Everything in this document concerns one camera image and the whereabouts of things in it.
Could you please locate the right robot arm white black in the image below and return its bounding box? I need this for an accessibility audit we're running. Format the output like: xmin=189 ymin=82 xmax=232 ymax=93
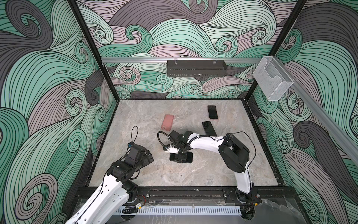
xmin=161 ymin=131 xmax=252 ymax=194

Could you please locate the black wall tray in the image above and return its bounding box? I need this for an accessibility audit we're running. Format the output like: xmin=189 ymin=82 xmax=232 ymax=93
xmin=167 ymin=59 xmax=227 ymax=78

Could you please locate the aluminium rail wall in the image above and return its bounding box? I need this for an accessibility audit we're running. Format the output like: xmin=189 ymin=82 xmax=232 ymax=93
xmin=101 ymin=57 xmax=261 ymax=63
xmin=274 ymin=58 xmax=358 ymax=164

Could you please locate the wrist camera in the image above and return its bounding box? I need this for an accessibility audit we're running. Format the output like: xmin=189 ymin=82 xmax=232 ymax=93
xmin=167 ymin=147 xmax=179 ymax=154
xmin=127 ymin=142 xmax=134 ymax=149

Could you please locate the clear plastic wall holder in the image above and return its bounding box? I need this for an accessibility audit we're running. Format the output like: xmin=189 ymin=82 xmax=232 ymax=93
xmin=253 ymin=56 xmax=294 ymax=101

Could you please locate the pink phone case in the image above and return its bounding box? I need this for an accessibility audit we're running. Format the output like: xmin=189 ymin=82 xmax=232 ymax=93
xmin=161 ymin=114 xmax=174 ymax=131
xmin=207 ymin=105 xmax=218 ymax=120

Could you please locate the white slotted cable duct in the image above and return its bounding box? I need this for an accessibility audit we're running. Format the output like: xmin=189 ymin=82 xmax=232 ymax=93
xmin=129 ymin=206 xmax=241 ymax=216

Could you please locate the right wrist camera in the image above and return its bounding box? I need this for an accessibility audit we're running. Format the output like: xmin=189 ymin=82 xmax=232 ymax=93
xmin=167 ymin=147 xmax=179 ymax=154

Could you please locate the aluminium rail back wall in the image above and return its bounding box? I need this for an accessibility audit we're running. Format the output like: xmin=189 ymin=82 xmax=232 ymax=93
xmin=101 ymin=57 xmax=261 ymax=63

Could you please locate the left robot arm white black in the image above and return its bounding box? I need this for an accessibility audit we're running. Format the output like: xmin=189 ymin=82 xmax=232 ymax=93
xmin=66 ymin=144 xmax=154 ymax=224

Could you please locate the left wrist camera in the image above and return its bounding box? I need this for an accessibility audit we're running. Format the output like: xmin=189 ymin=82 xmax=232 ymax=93
xmin=127 ymin=142 xmax=134 ymax=149

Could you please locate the aluminium rail right wall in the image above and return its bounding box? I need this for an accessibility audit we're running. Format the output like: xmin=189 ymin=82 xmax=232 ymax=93
xmin=274 ymin=58 xmax=358 ymax=164

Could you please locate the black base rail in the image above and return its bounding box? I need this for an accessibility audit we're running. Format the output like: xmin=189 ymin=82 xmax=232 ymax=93
xmin=137 ymin=186 xmax=297 ymax=202

